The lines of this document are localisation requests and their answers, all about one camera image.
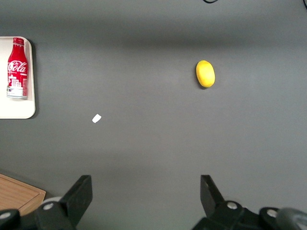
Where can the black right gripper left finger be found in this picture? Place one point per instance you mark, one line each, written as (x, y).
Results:
(76, 201)

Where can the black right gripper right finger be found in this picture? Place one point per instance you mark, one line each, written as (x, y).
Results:
(216, 208)

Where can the beige plastic tray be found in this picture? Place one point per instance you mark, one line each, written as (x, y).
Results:
(31, 107)

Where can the wooden drawer cabinet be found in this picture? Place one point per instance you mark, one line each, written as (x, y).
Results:
(16, 194)

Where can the small white paper scrap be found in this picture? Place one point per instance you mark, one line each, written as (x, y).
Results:
(96, 118)

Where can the yellow lemon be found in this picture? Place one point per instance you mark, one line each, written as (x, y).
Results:
(205, 73)

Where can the red cola bottle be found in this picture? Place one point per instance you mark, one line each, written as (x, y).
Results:
(17, 69)

